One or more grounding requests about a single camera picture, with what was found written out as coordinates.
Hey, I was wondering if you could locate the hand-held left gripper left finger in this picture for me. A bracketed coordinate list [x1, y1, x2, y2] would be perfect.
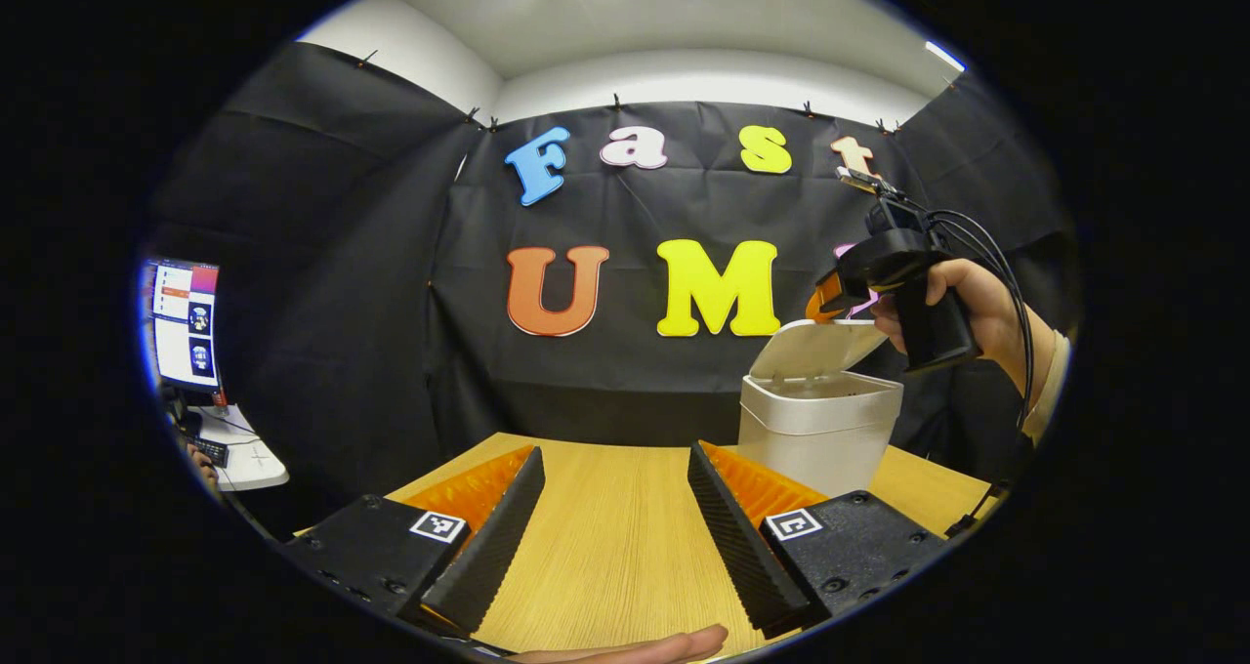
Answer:
[281, 444, 546, 638]

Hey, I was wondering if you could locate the computer monitor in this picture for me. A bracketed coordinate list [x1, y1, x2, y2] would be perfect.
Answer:
[145, 259, 224, 396]

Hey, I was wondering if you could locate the white side table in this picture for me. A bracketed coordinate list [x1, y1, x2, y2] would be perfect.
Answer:
[186, 405, 291, 492]

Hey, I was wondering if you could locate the black cable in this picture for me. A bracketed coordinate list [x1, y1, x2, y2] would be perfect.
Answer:
[933, 220, 1024, 353]
[926, 209, 1036, 538]

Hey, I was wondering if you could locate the wooden desktop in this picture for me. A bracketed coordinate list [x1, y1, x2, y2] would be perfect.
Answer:
[293, 432, 1007, 657]

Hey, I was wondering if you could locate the white desktop garbage bin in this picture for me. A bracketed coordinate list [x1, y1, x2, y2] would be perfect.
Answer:
[737, 318, 904, 499]

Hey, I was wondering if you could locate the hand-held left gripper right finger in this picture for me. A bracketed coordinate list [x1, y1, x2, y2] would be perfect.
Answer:
[687, 439, 950, 638]

